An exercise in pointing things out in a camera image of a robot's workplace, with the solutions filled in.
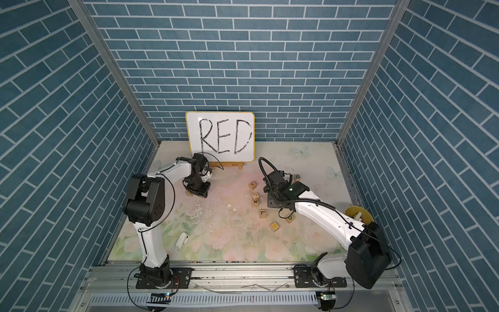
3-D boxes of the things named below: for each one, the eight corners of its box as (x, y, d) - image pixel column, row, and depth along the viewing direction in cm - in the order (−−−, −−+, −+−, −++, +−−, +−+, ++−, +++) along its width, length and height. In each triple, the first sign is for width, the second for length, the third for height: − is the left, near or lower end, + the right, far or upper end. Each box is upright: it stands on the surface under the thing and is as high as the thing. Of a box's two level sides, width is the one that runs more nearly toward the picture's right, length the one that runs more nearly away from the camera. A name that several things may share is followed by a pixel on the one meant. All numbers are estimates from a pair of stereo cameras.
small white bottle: (176, 247, 82) (174, 245, 80) (184, 234, 86) (181, 231, 83) (182, 249, 82) (180, 247, 79) (189, 236, 86) (187, 233, 83)
